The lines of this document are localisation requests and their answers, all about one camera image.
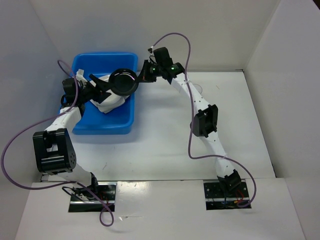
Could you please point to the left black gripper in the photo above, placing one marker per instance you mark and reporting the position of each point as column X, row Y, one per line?
column 100, row 94

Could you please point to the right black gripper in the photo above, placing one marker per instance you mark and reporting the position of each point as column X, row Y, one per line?
column 144, row 76

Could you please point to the square white black-rimmed plate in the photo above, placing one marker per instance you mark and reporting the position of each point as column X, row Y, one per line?
column 107, row 107

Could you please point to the round black plate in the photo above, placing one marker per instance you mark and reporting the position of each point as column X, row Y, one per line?
column 123, row 82

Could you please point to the rectangular white plate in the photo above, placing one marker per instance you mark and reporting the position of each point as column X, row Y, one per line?
column 95, row 100

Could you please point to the round white bowl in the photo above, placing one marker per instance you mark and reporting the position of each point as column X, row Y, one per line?
column 113, row 99

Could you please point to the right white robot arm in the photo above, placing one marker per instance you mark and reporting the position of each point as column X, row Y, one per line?
column 204, row 117

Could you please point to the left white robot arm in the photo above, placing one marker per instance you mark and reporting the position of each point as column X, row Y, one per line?
column 53, row 148

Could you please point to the blue plastic bin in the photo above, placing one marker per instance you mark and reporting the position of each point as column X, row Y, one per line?
column 102, row 64

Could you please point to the clear plastic cup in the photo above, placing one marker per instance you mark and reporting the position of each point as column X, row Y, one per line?
column 198, row 88

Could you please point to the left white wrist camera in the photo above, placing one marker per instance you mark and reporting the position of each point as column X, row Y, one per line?
column 80, row 76

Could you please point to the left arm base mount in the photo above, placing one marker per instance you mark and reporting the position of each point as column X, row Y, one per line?
column 81, row 201

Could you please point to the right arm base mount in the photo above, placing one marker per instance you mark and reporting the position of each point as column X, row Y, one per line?
column 216, row 199

